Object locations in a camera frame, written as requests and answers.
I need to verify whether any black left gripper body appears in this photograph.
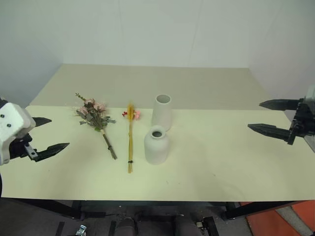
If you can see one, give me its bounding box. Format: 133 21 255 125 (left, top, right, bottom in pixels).
9 133 38 161

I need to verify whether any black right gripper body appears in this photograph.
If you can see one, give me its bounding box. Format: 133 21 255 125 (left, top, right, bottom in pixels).
286 98 315 146

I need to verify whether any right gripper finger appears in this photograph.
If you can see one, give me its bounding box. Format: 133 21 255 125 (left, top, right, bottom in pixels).
258 98 302 112
247 123 294 143

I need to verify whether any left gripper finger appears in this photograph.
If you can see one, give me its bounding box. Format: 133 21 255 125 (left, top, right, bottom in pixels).
34 143 70 163
32 117 53 128

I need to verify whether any white bottle-shaped vase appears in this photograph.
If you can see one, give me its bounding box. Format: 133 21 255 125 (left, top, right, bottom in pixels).
143 125 171 166

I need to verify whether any tall tapered white vase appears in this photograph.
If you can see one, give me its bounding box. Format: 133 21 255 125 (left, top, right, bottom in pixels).
151 94 173 132

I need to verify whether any pink flower bouquet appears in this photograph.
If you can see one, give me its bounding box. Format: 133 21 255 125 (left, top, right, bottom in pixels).
73 92 119 161

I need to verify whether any yellow dried grass stem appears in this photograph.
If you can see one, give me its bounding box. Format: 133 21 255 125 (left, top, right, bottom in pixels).
121 100 142 174

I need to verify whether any orange floor mat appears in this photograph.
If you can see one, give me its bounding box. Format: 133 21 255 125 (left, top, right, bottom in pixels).
239 200 315 236

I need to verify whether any dark rounded shape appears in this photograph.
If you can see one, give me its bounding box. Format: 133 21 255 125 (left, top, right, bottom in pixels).
115 217 136 236

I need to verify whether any black bracket under table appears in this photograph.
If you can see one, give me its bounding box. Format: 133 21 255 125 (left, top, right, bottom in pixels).
196 216 220 236

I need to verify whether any black table frame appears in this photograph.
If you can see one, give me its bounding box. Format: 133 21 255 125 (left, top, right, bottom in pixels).
0 197 304 221

